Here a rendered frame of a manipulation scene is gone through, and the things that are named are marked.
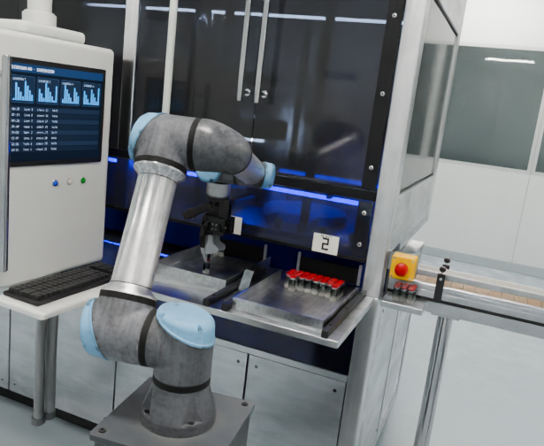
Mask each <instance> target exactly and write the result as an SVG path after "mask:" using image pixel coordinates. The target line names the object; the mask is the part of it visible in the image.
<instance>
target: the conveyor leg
mask: <svg viewBox="0 0 544 446"><path fill-rule="evenodd" d="M431 315H435V316H438V318H437V322H436V327H435V332H434V337H433V346H432V350H431V355H430V360H429V365H428V370H427V375H426V379H425V388H424V393H423V398H422V403H421V407H420V413H419V417H418V426H417V431H416V436H415V441H414V445H413V446H429V443H430V439H431V433H432V429H433V421H434V416H435V412H436V406H437V402H438V397H439V393H440V388H441V379H442V375H443V370H444V365H445V361H446V356H447V351H448V343H449V338H450V333H451V328H452V324H453V320H457V321H459V320H460V319H456V318H451V317H448V316H444V315H440V314H436V313H432V312H431Z"/></svg>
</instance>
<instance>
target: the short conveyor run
mask: <svg viewBox="0 0 544 446"><path fill-rule="evenodd" d="M444 262H445V263H446V264H445V265H444V264H443V265H442V266H441V267H435V266H430V265H422V264H418V270H417V275H416V277H415V278H414V280H413V281H404V280H399V279H395V278H391V277H389V276H388V278H387V287H386V293H387V292H388V291H389V292H393V289H394V285H395V284H396V282H397V281H401V282H402V284H403V283H409V284H410V285H411V284H413V285H417V288H416V290H417V293H416V298H420V299H424V300H427V305H426V308H425V311H429V312H432V313H436V314H440V315H444V316H448V317H451V318H456V319H462V320H466V321H470V322H474V323H478V324H481V325H485V326H490V327H496V328H500V329H503V330H508V331H511V332H515V333H519V334H523V335H530V336H533V337H537V338H541V339H544V289H541V288H533V287H528V286H525V285H520V284H516V283H511V282H507V281H499V280H495V279H490V278H486V277H482V276H478V275H473V274H468V273H461V272H457V271H452V270H449V268H450V265H448V263H450V258H444Z"/></svg>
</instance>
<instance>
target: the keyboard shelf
mask: <svg viewBox="0 0 544 446"><path fill-rule="evenodd" d="M52 275H54V274H50V275H47V276H43V277H41V278H45V277H48V276H52ZM41 278H37V279H33V280H30V281H36V280H38V279H41ZM30 281H25V282H21V283H19V284H15V285H11V286H9V287H13V286H17V285H20V284H23V283H26V282H30ZM107 284H109V283H106V284H103V285H101V286H98V287H95V288H91V289H88V290H85V291H82V292H80V293H77V294H74V295H71V296H67V297H64V298H61V299H58V300H56V301H53V302H50V303H47V304H43V305H40V306H34V305H31V304H28V303H25V302H22V301H20V300H17V299H14V298H11V297H9V296H5V295H0V305H1V306H3V307H6V308H8V309H11V310H14V311H17V312H20V313H23V314H26V315H27V316H30V317H33V318H36V319H41V320H44V319H49V318H51V317H54V316H57V315H59V314H61V313H64V312H67V311H70V310H73V309H76V308H78V307H81V306H83V305H86V303H87V302H88V300H89V299H91V298H94V297H99V293H100V290H101V288H102V287H104V286H105V285H107ZM9 287H5V288H0V290H1V291H5V290H8V289H9Z"/></svg>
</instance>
